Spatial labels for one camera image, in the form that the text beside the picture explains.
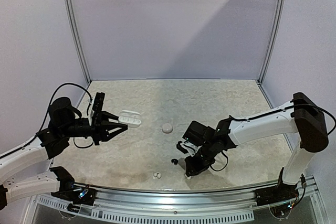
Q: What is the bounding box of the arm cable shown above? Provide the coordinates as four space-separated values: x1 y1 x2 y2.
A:
0 82 94 156
209 103 336 172

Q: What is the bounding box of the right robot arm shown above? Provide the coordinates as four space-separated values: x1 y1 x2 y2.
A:
183 92 329 201

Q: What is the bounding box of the black earbud left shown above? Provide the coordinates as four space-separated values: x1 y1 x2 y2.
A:
171 158 179 165

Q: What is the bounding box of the aluminium front rail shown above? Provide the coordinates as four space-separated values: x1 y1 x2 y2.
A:
23 176 330 223

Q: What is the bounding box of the white earbud charging case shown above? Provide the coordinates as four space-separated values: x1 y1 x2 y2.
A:
118 110 142 128

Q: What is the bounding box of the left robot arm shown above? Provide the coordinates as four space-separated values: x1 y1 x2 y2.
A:
1 93 128 208

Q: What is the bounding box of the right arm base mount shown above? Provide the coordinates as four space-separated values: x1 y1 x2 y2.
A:
254 182 307 208

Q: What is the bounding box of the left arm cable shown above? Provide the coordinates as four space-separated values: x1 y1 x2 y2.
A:
0 82 94 156

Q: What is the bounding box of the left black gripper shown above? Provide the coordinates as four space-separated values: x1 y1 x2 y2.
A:
60 111 127 145

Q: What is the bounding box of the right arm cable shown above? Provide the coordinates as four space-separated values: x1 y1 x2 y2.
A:
209 103 336 172

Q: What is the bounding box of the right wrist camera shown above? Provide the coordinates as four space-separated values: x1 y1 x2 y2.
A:
176 141 197 156

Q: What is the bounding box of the right aluminium frame post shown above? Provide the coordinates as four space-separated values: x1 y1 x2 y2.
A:
257 0 285 86

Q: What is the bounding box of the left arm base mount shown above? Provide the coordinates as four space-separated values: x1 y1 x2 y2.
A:
51 184 98 206

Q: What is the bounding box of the left aluminium frame post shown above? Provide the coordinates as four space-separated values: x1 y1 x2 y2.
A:
64 0 92 84

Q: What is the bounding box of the aluminium frame post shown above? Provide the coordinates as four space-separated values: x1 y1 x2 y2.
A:
257 0 285 86
64 0 92 84

